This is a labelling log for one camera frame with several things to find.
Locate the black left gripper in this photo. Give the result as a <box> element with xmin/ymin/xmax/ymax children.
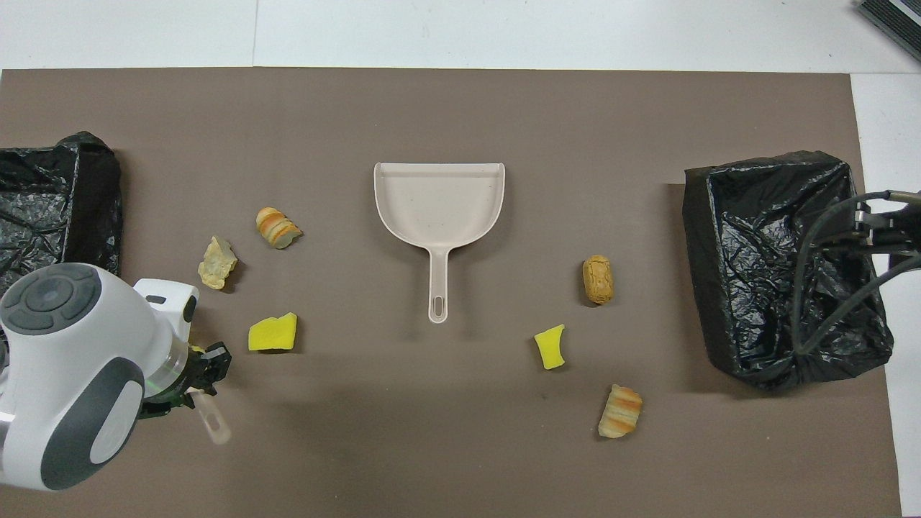
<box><xmin>180</xmin><ymin>344</ymin><xmax>232</xmax><ymax>412</ymax></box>

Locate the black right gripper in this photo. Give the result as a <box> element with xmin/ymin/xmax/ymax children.
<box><xmin>820</xmin><ymin>193</ymin><xmax>921</xmax><ymax>253</ymax></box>

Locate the beige hand brush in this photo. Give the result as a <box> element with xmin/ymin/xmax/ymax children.
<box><xmin>193</xmin><ymin>392</ymin><xmax>232</xmax><ymax>445</ymax></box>

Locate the pale bread chunk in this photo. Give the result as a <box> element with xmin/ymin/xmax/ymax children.
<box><xmin>198</xmin><ymin>236</ymin><xmax>239</xmax><ymax>291</ymax></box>

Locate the striped croissant piece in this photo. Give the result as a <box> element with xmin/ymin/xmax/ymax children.
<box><xmin>255</xmin><ymin>207</ymin><xmax>304</xmax><ymax>250</ymax></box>
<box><xmin>597</xmin><ymin>383</ymin><xmax>644</xmax><ymax>440</ymax></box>

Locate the brown bread roll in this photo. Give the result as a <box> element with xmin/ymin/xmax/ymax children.
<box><xmin>582</xmin><ymin>255</ymin><xmax>615</xmax><ymax>306</ymax></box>

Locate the beige plastic dustpan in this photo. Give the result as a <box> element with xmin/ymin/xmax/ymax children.
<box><xmin>373</xmin><ymin>162</ymin><xmax>506</xmax><ymax>324</ymax></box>

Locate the black bag lined bin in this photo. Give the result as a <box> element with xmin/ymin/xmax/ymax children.
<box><xmin>0</xmin><ymin>131</ymin><xmax>123</xmax><ymax>292</ymax></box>
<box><xmin>682</xmin><ymin>150</ymin><xmax>894</xmax><ymax>391</ymax></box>

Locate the dark ribbed box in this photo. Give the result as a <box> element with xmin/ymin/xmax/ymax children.
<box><xmin>856</xmin><ymin>0</ymin><xmax>921</xmax><ymax>42</ymax></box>

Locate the small yellow sponge piece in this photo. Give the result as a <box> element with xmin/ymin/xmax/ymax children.
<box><xmin>534</xmin><ymin>324</ymin><xmax>567</xmax><ymax>371</ymax></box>

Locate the brown paper table mat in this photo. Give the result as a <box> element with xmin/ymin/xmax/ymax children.
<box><xmin>0</xmin><ymin>68</ymin><xmax>904</xmax><ymax>518</ymax></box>

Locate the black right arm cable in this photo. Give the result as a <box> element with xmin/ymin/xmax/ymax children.
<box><xmin>791</xmin><ymin>191</ymin><xmax>921</xmax><ymax>355</ymax></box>

